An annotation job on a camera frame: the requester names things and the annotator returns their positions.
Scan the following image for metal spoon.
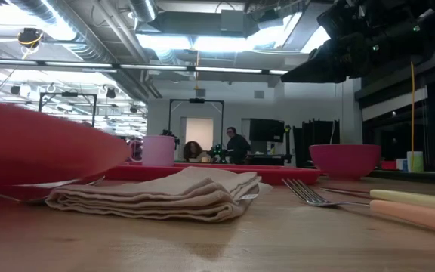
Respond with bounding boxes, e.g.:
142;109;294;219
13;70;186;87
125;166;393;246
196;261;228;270
0;175;106;207

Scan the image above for fork with peach handle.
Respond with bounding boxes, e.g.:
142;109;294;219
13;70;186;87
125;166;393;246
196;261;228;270
281;178;435;236

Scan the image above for round plastic plate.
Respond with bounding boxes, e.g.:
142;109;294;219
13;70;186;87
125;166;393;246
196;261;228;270
0;97;132;202

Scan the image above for dark distant desk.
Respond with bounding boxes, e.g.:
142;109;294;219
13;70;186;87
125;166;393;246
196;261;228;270
244;153;294;166

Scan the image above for red plastic tray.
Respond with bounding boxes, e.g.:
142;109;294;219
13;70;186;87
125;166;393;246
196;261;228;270
103;161;322;186

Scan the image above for magenta plastic bowl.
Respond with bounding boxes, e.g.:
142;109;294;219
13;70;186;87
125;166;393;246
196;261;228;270
309;144;381;181

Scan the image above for long overhead light bar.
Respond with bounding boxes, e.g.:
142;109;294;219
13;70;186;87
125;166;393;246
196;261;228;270
0;58;290;76

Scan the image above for beige cloth napkin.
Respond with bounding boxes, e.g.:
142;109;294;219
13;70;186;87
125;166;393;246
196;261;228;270
45;165;273;224

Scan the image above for hanging yellow cable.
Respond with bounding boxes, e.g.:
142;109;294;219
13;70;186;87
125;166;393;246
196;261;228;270
409;61;417;173

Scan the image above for black wall monitor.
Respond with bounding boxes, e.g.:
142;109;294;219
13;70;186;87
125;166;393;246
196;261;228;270
249;118;285;144

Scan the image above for white and green cup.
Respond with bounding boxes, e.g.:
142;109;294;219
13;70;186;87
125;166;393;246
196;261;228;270
406;150;424;173

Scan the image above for lilac plastic mug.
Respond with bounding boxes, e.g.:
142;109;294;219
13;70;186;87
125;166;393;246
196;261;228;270
128;134;176;167

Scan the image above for dark side bench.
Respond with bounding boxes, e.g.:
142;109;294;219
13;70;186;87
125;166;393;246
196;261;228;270
368;168;435;187

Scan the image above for silver ventilation duct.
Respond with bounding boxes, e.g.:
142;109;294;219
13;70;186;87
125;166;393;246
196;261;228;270
128;0;159;23

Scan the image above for black curtain panels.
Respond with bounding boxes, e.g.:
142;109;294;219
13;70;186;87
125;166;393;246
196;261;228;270
292;119;341;167

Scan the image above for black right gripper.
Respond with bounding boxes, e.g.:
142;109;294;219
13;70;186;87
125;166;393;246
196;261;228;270
280;0;396;84

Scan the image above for black yellow ceiling device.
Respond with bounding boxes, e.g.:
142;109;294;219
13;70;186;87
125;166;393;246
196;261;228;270
16;27;45;49

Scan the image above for person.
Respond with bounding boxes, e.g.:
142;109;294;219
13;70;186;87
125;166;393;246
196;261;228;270
226;126;252;165
182;141;211;163

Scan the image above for black gantry frame with camera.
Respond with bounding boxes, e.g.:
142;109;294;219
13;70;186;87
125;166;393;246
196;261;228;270
168;97;225;159

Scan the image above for white door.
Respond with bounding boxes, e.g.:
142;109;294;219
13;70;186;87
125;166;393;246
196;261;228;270
185;117;214;151

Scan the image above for knife with pale yellow handle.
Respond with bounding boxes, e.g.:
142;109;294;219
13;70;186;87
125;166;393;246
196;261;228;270
319;187;435;212

